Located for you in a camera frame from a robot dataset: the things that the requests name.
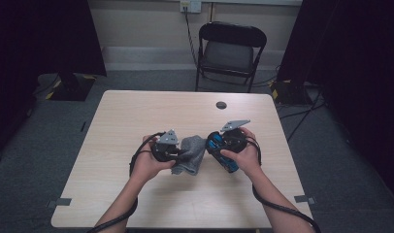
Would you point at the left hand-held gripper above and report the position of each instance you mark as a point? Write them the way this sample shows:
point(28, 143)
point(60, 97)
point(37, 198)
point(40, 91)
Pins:
point(164, 152)

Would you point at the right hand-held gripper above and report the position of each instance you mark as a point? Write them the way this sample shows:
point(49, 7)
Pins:
point(235, 142)

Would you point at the gray cloth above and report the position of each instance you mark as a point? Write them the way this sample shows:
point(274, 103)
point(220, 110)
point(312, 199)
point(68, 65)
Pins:
point(193, 152)

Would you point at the person's right hand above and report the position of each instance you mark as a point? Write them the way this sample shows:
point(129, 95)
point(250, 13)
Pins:
point(248, 160)

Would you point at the person's left hand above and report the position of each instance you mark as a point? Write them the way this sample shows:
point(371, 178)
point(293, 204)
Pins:
point(145, 166)

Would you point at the black stand base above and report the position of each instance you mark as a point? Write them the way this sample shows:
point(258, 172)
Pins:
point(290, 93)
point(72, 89)

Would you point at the small black floor marker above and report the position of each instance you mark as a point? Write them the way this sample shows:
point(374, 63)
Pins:
point(83, 126)

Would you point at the gray tape strip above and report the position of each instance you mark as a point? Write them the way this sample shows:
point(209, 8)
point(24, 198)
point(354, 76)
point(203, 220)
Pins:
point(60, 202)
point(303, 199)

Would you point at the black folding chair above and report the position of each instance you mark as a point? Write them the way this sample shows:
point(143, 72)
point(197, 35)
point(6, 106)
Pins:
point(232, 34)

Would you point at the black curtain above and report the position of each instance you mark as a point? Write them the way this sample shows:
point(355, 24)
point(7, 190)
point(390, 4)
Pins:
point(356, 64)
point(39, 39)

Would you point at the white wall socket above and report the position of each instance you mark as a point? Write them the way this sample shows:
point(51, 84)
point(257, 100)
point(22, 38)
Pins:
point(190, 6)

